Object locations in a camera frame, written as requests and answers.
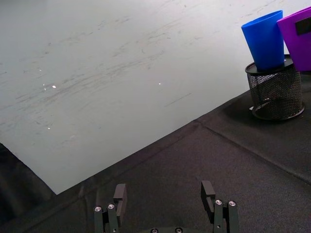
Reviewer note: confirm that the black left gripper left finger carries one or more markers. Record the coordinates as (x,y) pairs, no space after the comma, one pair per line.
(120,203)

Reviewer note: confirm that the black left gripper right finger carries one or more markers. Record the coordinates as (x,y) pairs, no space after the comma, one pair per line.
(215,210)

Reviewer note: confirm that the black table cloth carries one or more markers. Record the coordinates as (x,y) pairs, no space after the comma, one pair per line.
(199,174)

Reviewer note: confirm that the black mesh pen holder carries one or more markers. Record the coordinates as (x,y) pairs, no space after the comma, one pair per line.
(277,93)

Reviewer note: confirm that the blue plastic cup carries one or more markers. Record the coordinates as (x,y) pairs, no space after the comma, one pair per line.
(265,41)

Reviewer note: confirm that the purple plastic container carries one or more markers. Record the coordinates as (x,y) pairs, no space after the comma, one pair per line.
(298,43)

